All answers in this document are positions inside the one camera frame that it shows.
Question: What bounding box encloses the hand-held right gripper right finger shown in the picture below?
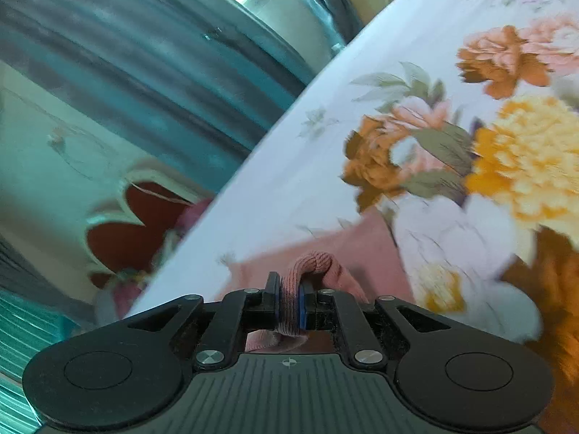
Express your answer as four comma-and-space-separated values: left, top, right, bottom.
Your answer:
296, 280, 453, 367

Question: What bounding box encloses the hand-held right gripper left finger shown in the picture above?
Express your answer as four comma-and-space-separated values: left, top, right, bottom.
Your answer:
127, 272, 283, 374

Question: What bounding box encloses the pink sweater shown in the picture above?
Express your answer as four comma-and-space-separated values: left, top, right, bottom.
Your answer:
226, 210, 413, 354

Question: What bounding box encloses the floral bed sheet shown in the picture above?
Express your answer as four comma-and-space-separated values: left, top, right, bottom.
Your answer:
127, 0, 579, 434

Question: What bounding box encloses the red heart-shaped headboard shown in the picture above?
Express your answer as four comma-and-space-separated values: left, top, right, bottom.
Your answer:
84, 167, 219, 288

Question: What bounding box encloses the teal window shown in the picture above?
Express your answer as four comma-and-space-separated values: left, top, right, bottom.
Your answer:
0, 289, 74, 434

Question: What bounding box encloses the wide blue curtain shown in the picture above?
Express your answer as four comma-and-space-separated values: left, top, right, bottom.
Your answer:
0, 0, 320, 196

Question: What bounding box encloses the bright window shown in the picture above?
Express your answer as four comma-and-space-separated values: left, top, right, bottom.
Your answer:
240, 0, 327, 48

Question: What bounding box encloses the white cable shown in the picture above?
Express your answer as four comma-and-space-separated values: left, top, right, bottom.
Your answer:
9, 86, 200, 205

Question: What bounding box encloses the white wall socket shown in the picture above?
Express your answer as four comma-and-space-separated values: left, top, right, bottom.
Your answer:
47, 129, 68, 153

